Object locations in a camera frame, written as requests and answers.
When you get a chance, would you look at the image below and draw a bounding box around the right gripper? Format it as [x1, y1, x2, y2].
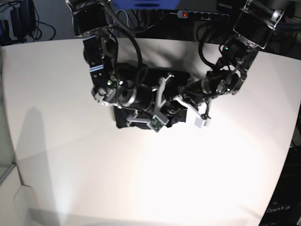
[127, 73, 174, 132]

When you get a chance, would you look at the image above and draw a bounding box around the black power adapter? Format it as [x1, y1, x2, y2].
[10, 0, 36, 38]

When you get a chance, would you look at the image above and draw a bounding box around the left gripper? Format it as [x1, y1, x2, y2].
[171, 95, 212, 129]

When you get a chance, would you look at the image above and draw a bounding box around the dark long-sleeve T-shirt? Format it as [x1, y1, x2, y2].
[113, 63, 190, 129]

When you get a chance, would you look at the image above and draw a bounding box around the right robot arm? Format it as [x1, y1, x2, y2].
[66, 0, 176, 132]

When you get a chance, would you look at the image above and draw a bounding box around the glass side panel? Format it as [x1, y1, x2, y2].
[0, 104, 15, 179]

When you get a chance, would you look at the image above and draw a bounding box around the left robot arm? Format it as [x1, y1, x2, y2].
[173, 0, 288, 128]

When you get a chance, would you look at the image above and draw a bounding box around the grey power strip red switch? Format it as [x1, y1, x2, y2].
[176, 10, 230, 22]

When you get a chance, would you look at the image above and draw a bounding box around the black OpenArm control box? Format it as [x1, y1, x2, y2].
[259, 146, 301, 226]

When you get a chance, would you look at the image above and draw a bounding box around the light grey cable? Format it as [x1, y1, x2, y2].
[112, 9, 151, 32]

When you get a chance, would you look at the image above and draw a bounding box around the blue plastic bin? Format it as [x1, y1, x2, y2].
[111, 0, 180, 9]

